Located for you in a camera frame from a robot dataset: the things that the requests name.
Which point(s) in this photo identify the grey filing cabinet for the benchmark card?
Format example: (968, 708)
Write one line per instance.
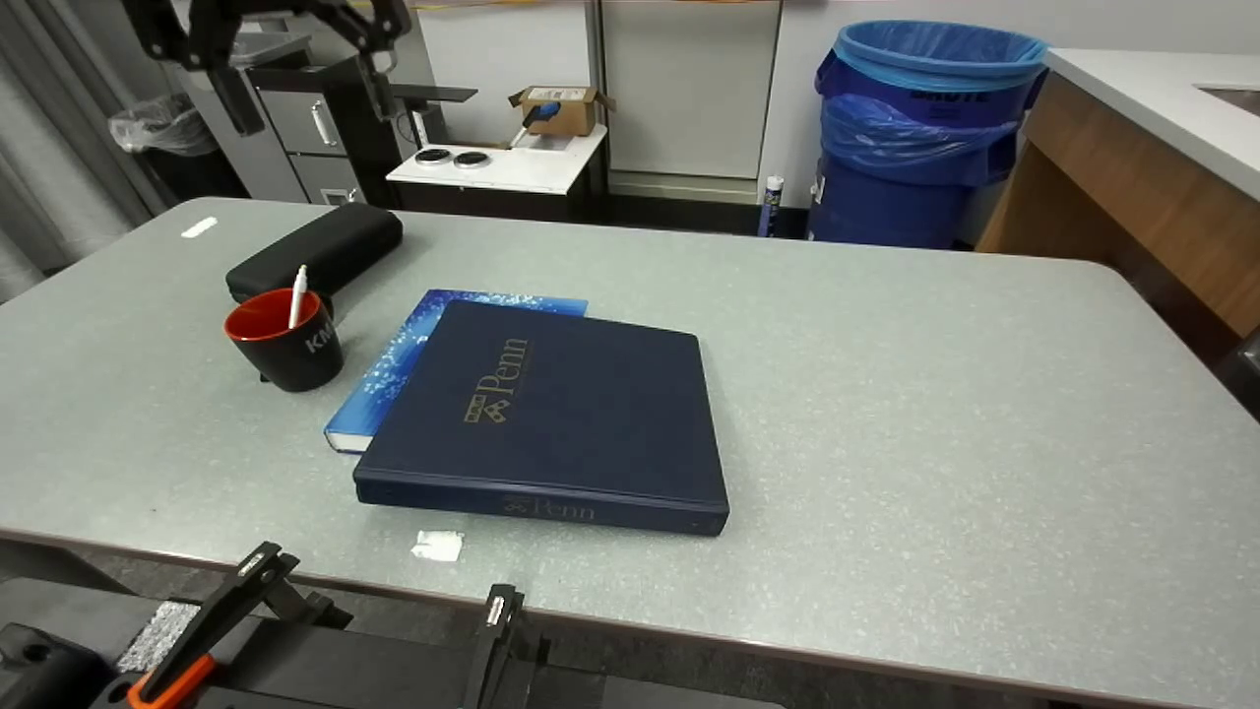
(298, 133)

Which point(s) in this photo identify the blue trash bin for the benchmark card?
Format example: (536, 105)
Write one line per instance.
(892, 199)

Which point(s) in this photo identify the thin light blue book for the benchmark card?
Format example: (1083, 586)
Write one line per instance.
(380, 375)

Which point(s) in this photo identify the black equipment base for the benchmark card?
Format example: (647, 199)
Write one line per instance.
(79, 654)

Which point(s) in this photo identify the small white tape scrap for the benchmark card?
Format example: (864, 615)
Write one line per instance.
(437, 545)

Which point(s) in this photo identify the wooden counter with white top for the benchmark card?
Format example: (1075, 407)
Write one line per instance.
(1154, 172)

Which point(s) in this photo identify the white side table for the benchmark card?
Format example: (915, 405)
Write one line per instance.
(504, 166)

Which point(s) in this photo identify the navy Penn binder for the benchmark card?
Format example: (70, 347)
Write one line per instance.
(552, 419)

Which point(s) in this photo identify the black zip case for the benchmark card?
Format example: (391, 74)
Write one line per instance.
(322, 246)

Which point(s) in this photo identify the blue bin liner bag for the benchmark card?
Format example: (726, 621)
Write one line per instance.
(920, 94)

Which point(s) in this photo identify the white tape strip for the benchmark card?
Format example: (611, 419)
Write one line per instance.
(200, 225)

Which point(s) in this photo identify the open cardboard box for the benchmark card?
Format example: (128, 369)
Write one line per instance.
(556, 113)

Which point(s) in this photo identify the black mug with red inside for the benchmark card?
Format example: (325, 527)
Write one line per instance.
(288, 344)

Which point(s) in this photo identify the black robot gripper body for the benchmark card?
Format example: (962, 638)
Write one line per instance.
(200, 24)

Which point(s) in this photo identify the clear plastic bag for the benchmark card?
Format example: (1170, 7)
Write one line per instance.
(147, 126)

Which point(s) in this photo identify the black and orange clamp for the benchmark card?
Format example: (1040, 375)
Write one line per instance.
(209, 623)

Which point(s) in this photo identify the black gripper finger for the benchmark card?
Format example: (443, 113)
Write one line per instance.
(242, 100)
(380, 74)

